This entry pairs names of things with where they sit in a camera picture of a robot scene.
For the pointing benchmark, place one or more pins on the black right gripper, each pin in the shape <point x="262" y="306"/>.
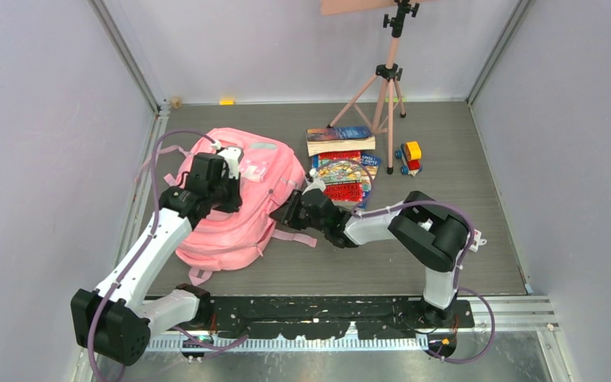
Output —
<point x="286" y="214"/>

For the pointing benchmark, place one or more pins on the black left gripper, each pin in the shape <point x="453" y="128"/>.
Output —
<point x="233" y="177"/>

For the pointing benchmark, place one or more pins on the pink student backpack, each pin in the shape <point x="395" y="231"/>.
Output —
<point x="269" y="172"/>

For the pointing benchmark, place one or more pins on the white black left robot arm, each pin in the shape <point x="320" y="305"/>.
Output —
<point x="113" y="320"/>

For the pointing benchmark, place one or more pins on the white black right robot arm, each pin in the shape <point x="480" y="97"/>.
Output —
<point x="436" y="234"/>

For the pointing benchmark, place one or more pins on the red 156-storey treehouse book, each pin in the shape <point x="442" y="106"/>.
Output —
<point x="343" y="179"/>

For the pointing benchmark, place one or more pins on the blue 91-storey treehouse book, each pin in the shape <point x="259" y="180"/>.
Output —
<point x="372" y="161"/>

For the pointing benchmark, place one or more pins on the small wooden block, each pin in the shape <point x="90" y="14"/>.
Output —
<point x="175" y="102"/>

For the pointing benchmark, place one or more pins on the colourful toy block train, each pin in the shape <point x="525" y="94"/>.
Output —
<point x="410" y="155"/>

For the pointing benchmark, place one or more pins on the pink tripod stand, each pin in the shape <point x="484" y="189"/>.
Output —
<point x="388" y="74"/>

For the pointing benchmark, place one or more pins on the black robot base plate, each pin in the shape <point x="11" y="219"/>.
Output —
<point x="326" y="317"/>

